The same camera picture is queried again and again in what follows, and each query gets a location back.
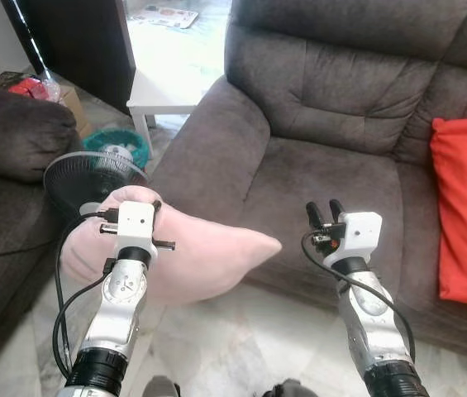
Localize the printed floor mat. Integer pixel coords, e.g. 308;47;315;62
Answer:
130;4;199;30

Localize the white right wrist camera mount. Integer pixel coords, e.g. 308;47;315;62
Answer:
334;212;383;259

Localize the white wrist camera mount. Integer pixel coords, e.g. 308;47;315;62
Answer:
111;201;156;253
334;212;383;259

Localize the black electric floor fan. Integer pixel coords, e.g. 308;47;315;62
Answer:
43;151;150;218

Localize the teal waste basket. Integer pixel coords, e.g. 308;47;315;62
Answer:
83;128;150;170

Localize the grey robot right foot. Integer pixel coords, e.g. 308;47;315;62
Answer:
266;379;317;397

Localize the white side table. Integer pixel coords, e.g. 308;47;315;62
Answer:
126;70;226;150

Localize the grey robot left foot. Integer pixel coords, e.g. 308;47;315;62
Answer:
142;376;180;397

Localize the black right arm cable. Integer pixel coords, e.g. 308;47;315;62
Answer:
301;232;416;365

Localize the grey robot foot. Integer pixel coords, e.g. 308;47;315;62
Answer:
142;376;180;397
266;379;317;397

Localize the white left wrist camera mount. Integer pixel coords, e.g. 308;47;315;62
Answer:
111;201;156;253

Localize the dark brown door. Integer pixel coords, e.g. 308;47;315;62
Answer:
2;0;136;115

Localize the dark grey fabric sofa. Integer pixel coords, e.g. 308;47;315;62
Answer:
146;0;467;365

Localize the pink cat face pillow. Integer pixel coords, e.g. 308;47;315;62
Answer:
60;185;284;305

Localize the dark grey side sofa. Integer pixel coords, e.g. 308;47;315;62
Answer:
0;83;81;365

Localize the brown cardboard box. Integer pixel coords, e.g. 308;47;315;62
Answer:
55;83;92;137

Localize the red cushion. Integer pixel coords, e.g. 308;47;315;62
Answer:
429;117;467;311

